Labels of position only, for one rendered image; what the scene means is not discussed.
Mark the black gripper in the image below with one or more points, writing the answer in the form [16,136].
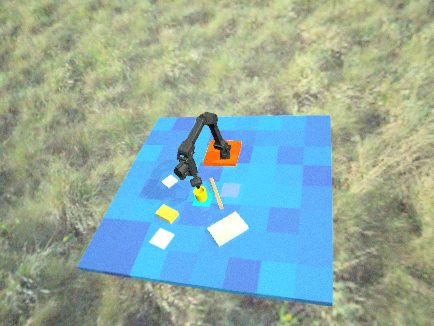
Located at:
[196,181]

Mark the yellow cup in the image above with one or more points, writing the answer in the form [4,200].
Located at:
[200,194]

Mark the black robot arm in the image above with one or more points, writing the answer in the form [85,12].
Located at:
[187,147]

